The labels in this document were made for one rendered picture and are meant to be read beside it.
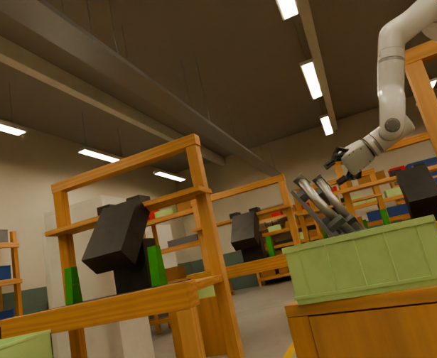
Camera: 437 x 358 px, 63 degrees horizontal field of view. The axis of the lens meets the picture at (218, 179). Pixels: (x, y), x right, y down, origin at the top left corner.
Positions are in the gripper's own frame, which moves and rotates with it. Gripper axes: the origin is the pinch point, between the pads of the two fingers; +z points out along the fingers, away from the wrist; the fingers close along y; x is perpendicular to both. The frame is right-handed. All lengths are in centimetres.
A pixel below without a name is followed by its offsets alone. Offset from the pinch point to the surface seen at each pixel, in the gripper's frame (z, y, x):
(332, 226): 10.5, 3.2, 27.1
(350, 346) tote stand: 25, -12, 54
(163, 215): 280, -167, -449
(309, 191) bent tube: 9.4, 13.1, 18.6
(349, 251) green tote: 10.2, 4.2, 40.3
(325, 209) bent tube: 8.9, 8.2, 24.2
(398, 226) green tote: -4.1, 4.3, 42.6
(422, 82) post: -73, -44, -84
